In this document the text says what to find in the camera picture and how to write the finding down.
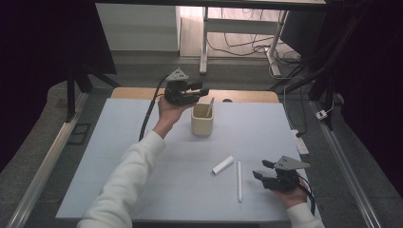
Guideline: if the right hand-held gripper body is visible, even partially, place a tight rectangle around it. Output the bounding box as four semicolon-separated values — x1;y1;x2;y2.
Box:
261;155;312;193

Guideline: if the hand-held gripper black cable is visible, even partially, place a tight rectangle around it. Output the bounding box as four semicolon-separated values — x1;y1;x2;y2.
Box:
297;175;317;218
138;74;171;143

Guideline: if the person's left hand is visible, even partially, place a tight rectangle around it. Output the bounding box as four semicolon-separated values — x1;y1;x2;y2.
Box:
152;94;198;140

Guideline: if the tangle of black floor cables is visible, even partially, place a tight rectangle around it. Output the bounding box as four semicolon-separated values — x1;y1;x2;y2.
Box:
207;8;302;66

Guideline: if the white power strip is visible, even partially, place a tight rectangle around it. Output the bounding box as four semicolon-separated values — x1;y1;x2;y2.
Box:
290;128;310;156

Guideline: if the white desk frame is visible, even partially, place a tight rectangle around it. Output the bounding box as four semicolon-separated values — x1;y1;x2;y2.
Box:
199;6;290;77

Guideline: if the dark curtain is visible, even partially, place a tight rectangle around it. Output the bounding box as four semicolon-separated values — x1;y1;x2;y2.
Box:
326;0;403;199
0;0;117;172

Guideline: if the beige pen holder cup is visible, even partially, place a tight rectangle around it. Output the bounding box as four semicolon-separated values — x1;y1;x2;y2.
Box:
190;103;216;138

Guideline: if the black monitor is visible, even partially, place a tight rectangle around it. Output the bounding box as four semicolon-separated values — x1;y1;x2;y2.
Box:
279;9;328;60

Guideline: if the black metal stand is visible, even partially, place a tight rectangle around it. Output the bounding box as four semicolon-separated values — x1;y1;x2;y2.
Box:
269;0;353;131
65;61;122;124

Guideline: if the white cabinet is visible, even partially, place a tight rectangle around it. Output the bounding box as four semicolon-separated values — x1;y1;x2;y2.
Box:
94;3;181;52

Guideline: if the left hand-held gripper black cable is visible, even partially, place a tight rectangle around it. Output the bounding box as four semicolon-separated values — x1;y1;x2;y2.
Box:
138;74;171;143

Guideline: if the pale blue table mat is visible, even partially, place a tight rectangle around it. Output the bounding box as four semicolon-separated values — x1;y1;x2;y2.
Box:
55;98;322;222

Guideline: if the white cylindrical tube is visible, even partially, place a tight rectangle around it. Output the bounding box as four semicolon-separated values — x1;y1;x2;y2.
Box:
211;155;236;176

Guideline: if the wooden table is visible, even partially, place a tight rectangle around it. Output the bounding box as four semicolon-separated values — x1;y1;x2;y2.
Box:
110;86;280;105

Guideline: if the right hand-held gripper black cable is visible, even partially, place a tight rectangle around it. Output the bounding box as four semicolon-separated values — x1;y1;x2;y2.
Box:
297;175;317;218

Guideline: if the slim white pen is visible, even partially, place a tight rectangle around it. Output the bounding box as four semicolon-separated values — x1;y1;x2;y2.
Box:
237;161;243;203

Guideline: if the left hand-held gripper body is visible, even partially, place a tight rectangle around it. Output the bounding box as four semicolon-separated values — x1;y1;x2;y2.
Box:
163;66;200;106

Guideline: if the person's right hand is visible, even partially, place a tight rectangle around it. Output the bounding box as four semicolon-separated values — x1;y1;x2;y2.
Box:
273;185;309;210

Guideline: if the metal floor rail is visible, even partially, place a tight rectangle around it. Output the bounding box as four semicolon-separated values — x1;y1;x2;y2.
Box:
309;100;383;228
6;91;90;228

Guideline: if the translucent white pen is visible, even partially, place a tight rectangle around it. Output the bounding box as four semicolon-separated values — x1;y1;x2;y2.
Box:
205;96;216;119

